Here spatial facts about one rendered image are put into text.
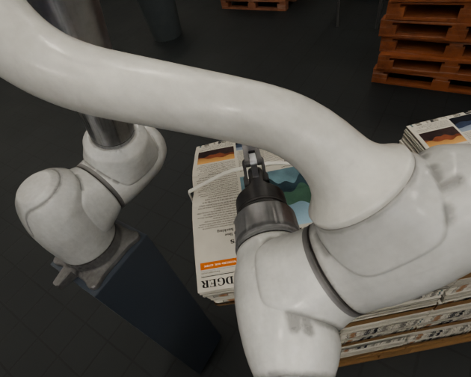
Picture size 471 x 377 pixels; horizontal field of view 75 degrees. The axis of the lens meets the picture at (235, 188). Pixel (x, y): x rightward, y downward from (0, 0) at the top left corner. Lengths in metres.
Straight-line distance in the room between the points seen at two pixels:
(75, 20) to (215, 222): 0.40
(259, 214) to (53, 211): 0.48
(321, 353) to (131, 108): 0.27
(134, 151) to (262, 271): 0.51
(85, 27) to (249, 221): 0.38
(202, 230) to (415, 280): 0.42
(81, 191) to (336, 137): 0.62
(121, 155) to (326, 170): 0.57
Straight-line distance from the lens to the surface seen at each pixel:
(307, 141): 0.25
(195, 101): 0.25
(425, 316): 1.25
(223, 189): 0.66
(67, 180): 0.77
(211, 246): 0.60
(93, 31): 0.58
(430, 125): 1.03
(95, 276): 0.89
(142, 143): 0.77
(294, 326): 0.31
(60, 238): 0.79
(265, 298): 0.32
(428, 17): 2.95
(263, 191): 0.43
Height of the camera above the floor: 1.68
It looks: 48 degrees down
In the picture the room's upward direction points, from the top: 15 degrees counter-clockwise
